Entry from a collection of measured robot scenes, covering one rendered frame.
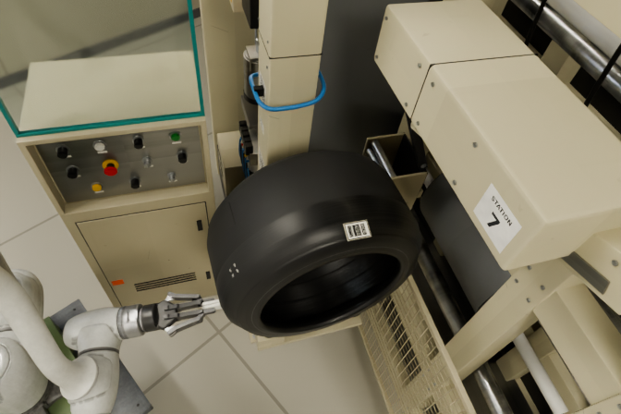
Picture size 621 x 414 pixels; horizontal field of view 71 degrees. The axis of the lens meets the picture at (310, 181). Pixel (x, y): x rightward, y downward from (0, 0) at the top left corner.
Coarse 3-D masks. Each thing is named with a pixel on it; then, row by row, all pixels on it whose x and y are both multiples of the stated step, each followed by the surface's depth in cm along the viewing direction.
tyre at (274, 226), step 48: (240, 192) 109; (288, 192) 103; (336, 192) 103; (384, 192) 110; (240, 240) 103; (288, 240) 97; (336, 240) 98; (384, 240) 104; (240, 288) 103; (288, 288) 146; (336, 288) 146; (384, 288) 129
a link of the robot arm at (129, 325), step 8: (136, 304) 125; (120, 312) 122; (128, 312) 122; (136, 312) 122; (120, 320) 120; (128, 320) 120; (136, 320) 120; (120, 328) 120; (128, 328) 120; (136, 328) 120; (128, 336) 122; (136, 336) 123
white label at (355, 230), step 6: (354, 222) 99; (360, 222) 99; (366, 222) 100; (348, 228) 98; (354, 228) 98; (360, 228) 99; (366, 228) 99; (348, 234) 97; (354, 234) 98; (360, 234) 98; (366, 234) 99; (348, 240) 97
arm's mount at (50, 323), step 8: (48, 320) 148; (48, 328) 146; (56, 328) 147; (56, 336) 145; (64, 344) 144; (64, 352) 142; (72, 352) 144; (64, 400) 133; (48, 408) 131; (56, 408) 132; (64, 408) 132
